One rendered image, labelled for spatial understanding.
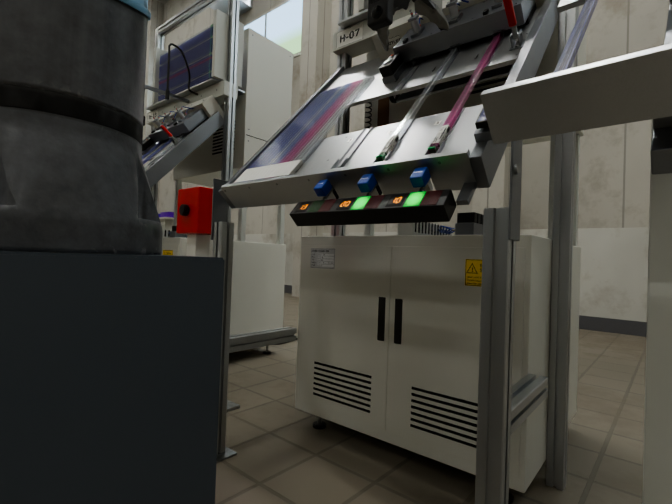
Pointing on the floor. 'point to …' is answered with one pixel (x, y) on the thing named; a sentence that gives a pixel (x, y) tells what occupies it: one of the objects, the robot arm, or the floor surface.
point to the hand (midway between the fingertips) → (415, 43)
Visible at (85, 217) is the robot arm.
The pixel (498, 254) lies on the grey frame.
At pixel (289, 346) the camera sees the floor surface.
